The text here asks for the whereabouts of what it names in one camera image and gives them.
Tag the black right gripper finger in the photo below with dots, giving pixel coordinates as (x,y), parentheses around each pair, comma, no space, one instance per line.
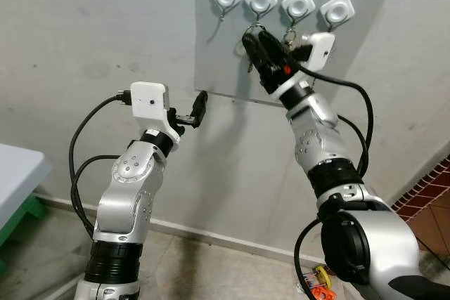
(254,54)
(275,53)

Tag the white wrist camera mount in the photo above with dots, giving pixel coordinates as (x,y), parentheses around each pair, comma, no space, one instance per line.
(148,100)
(320,47)

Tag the white plastic table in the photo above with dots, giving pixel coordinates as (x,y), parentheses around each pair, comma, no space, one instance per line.
(17,173)

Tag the grey wall panel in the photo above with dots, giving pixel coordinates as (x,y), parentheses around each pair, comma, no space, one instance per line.
(365,33)

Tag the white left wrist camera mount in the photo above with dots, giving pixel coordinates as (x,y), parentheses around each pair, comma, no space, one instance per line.
(148,100)

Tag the green plastic stool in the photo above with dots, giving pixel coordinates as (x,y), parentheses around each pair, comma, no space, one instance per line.
(21,219)

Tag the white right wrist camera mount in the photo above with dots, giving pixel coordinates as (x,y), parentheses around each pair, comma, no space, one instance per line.
(320,47)

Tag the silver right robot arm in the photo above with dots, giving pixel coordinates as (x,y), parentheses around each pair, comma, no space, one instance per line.
(316,145)

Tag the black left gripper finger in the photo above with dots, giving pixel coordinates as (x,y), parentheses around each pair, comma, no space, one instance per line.
(200,107)

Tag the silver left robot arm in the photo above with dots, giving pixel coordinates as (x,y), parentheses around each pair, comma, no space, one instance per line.
(126,187)

